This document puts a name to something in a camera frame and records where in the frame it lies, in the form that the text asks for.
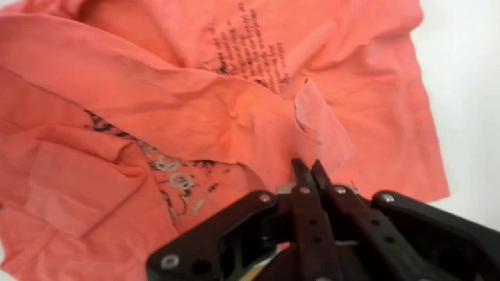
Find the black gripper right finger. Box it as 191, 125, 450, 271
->
311, 159, 500, 281

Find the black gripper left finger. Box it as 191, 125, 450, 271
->
145, 157, 341, 281

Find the coral printed sweatshirt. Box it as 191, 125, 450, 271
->
0, 0, 452, 281

